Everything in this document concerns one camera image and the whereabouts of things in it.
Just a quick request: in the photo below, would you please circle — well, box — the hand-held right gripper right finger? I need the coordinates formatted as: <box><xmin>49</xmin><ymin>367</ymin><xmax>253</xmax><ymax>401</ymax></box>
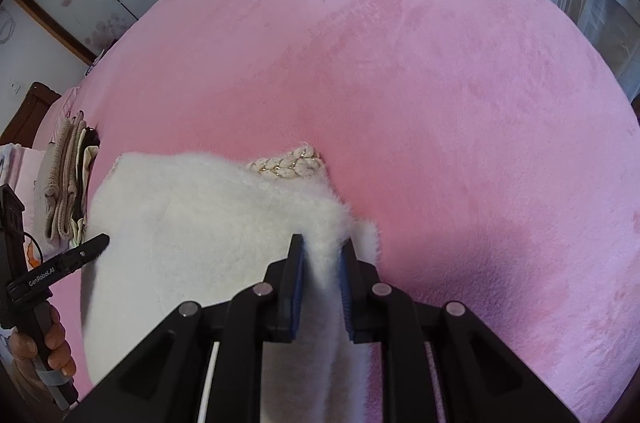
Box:
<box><xmin>339</xmin><ymin>239</ymin><xmax>581</xmax><ymax>423</ymax></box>

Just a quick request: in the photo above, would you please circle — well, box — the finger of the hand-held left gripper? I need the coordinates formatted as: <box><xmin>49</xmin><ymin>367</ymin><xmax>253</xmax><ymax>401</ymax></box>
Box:
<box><xmin>56</xmin><ymin>233</ymin><xmax>111</xmax><ymax>271</ymax></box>

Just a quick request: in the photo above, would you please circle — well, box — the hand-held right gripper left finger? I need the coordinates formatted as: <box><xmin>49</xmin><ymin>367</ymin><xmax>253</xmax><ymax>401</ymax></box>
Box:
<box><xmin>64</xmin><ymin>233</ymin><xmax>307</xmax><ymax>423</ymax></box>

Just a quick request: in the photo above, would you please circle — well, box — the white fuzzy sweater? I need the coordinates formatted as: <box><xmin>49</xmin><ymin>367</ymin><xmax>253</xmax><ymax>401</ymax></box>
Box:
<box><xmin>80</xmin><ymin>142</ymin><xmax>382</xmax><ymax>423</ymax></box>

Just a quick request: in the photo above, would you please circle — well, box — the person's left hand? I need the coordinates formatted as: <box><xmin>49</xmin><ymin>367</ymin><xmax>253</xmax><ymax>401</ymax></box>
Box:
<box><xmin>10</xmin><ymin>303</ymin><xmax>78</xmax><ymax>379</ymax></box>

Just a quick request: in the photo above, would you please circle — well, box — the beige ribbed folded garment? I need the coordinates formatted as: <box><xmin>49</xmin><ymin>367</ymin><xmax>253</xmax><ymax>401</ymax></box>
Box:
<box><xmin>36</xmin><ymin>112</ymin><xmax>87</xmax><ymax>250</ymax></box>

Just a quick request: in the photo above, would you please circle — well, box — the tan folded garment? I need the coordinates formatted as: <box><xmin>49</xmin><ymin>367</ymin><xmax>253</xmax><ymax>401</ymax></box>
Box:
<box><xmin>70</xmin><ymin>142</ymin><xmax>102</xmax><ymax>249</ymax></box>

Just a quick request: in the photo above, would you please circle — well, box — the brown wooden headboard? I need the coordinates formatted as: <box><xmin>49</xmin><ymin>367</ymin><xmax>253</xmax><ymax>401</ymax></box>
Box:
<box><xmin>0</xmin><ymin>82</ymin><xmax>63</xmax><ymax>150</ymax></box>

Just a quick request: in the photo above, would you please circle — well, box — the pink bed blanket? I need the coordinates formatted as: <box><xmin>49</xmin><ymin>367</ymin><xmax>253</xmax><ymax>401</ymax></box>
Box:
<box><xmin>50</xmin><ymin>0</ymin><xmax>640</xmax><ymax>423</ymax></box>

